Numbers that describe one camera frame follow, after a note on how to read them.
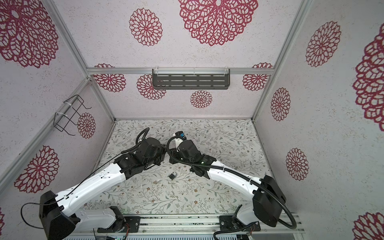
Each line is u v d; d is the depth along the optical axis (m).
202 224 0.76
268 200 0.41
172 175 0.90
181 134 0.67
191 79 0.95
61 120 0.73
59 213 0.38
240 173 0.47
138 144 0.57
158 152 0.59
